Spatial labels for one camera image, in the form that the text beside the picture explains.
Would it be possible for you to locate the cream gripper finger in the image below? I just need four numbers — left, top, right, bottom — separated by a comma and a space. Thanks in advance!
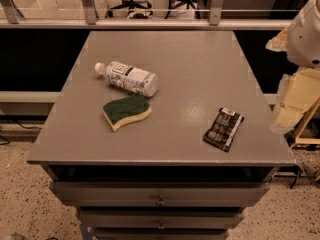
265, 26, 289, 52
272, 67, 320, 130

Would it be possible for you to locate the clear plastic water bottle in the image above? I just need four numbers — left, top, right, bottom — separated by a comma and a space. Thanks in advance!
94, 61, 159, 97

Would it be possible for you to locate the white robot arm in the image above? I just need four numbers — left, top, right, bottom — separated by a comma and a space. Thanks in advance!
265, 0, 320, 134

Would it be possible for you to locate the black snack packet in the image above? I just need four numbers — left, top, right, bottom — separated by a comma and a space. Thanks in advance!
203, 108, 244, 152

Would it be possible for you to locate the grey drawer cabinet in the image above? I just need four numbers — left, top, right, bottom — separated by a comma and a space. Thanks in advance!
28, 31, 294, 240

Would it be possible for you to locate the green and yellow sponge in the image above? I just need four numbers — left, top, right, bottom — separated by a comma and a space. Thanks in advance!
103, 94, 152, 132

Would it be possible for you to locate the top drawer knob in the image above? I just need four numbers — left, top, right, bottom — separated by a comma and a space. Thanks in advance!
155, 195, 166, 207

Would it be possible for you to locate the drawer knob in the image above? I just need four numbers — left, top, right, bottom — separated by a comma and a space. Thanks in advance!
157, 221, 166, 230
155, 195, 166, 207

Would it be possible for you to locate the grey metal railing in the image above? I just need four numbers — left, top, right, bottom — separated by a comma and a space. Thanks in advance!
0, 0, 300, 30

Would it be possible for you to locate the yellow wooden frame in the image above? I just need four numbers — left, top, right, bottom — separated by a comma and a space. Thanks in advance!
290, 98, 320, 148

